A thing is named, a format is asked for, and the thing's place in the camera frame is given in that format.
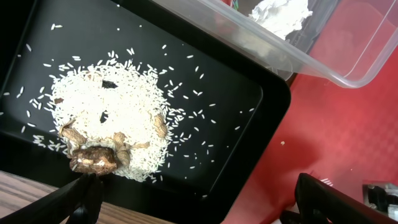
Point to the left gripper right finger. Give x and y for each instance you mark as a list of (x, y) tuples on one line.
[(318, 202)]

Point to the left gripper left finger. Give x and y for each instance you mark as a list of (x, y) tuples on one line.
[(77, 202)]

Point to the rice and food scraps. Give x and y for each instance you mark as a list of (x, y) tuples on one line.
[(112, 80)]

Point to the red snack wrapper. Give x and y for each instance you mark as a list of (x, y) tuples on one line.
[(232, 3)]

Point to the black plastic tray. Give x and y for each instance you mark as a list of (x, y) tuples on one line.
[(166, 198)]

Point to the clear plastic bin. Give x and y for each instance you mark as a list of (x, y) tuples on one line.
[(311, 46)]

